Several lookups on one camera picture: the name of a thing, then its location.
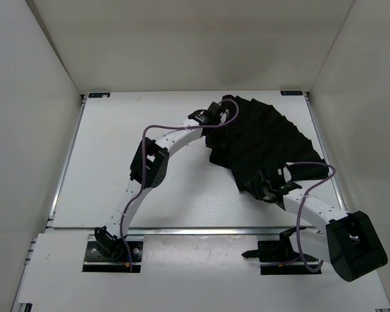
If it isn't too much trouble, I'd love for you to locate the black pleated skirt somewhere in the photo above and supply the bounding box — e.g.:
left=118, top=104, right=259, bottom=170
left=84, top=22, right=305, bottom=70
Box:
left=209, top=95, right=328, bottom=192

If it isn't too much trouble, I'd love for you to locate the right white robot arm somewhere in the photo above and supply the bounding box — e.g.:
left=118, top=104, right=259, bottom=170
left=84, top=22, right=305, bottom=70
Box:
left=242, top=161, right=388, bottom=282

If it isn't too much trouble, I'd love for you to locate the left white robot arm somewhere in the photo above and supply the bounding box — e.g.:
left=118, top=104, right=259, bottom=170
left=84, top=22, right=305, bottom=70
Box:
left=94, top=99, right=239, bottom=261

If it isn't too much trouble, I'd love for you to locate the right blue corner label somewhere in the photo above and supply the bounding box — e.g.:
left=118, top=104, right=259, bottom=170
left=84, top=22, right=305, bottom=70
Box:
left=280, top=90, right=303, bottom=96

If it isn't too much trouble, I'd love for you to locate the blue corner label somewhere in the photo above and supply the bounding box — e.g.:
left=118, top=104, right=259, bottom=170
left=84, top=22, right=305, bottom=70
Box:
left=88, top=92, right=111, bottom=98
left=280, top=90, right=303, bottom=96

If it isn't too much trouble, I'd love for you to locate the left blue corner label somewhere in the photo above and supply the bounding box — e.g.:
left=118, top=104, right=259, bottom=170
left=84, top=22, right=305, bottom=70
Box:
left=88, top=92, right=111, bottom=98

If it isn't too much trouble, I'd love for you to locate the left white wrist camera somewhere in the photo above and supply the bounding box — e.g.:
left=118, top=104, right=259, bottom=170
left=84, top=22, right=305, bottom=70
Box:
left=219, top=109, right=231, bottom=124

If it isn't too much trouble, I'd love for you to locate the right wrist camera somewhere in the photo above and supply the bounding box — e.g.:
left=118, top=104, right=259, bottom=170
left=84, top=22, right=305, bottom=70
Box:
left=282, top=166, right=293, bottom=183

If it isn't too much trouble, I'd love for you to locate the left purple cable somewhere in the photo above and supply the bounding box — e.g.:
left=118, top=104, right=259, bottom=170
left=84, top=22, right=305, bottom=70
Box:
left=120, top=99, right=241, bottom=270

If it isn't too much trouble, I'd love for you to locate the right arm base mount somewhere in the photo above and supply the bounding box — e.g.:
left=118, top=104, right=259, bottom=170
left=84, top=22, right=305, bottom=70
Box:
left=241, top=227, right=322, bottom=276

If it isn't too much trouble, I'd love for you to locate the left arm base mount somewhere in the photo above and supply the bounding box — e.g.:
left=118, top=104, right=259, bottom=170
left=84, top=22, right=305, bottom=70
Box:
left=82, top=227, right=144, bottom=274

